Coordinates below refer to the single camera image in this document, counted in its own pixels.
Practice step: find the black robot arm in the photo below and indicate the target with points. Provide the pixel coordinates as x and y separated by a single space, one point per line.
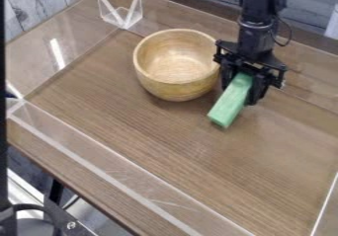
250 55

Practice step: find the green rectangular block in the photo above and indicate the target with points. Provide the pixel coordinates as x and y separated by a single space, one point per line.
232 101

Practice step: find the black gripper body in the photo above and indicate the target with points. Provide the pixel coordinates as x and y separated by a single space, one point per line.
229 57

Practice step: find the black metal table leg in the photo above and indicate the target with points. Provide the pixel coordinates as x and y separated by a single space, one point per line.
57 192

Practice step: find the brown wooden bowl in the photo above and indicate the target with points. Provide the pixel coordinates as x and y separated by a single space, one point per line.
174 64

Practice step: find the clear acrylic corner bracket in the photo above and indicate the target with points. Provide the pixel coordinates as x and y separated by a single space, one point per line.
122 17

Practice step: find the grey metal clamp plate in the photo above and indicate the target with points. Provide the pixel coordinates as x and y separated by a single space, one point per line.
67 225

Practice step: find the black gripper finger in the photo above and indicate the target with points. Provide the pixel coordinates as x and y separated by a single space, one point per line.
261 85
229 73

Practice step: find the clear acrylic front wall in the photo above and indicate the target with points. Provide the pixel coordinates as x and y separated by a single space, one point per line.
95 133

